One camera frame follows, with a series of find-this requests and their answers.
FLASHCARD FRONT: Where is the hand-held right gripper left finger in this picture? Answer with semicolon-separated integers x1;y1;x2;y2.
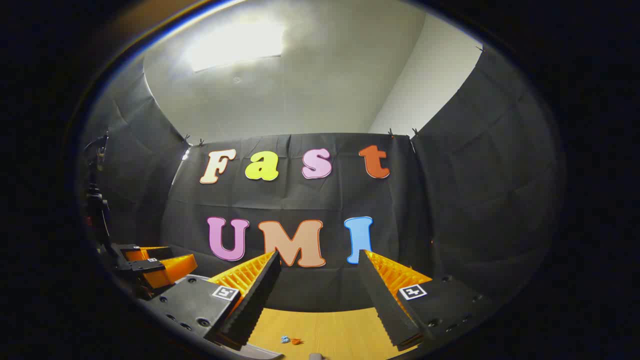
141;250;282;351

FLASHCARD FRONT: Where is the wooden desktop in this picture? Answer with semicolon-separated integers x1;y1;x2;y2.
247;306;418;360

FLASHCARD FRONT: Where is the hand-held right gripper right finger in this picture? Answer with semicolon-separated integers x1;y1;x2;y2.
357;249;498;351

